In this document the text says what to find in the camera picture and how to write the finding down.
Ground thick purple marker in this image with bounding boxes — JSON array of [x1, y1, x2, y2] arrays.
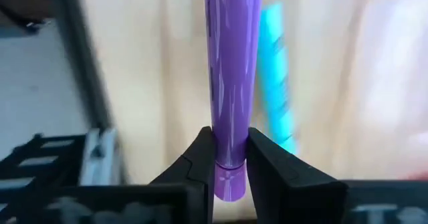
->
[[203, 0, 264, 203]]

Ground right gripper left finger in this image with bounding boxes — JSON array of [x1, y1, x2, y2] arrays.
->
[[43, 126, 217, 224]]

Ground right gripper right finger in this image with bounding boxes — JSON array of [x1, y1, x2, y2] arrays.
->
[[246, 126, 428, 224]]

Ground teal highlighter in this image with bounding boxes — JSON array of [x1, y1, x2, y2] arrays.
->
[[255, 1, 298, 154]]

